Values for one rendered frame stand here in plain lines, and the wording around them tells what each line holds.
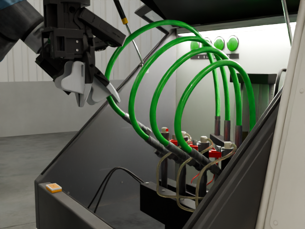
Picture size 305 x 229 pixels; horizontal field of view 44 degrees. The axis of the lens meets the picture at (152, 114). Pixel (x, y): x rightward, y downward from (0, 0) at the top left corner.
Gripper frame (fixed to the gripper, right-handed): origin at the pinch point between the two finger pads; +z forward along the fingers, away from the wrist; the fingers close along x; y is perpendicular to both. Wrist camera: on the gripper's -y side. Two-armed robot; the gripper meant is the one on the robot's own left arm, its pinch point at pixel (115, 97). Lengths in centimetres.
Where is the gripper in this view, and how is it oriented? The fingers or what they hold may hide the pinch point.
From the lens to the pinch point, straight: 95.5
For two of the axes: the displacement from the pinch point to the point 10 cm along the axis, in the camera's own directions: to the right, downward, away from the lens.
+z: 7.0, 6.9, 2.0
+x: 3.6, -1.0, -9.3
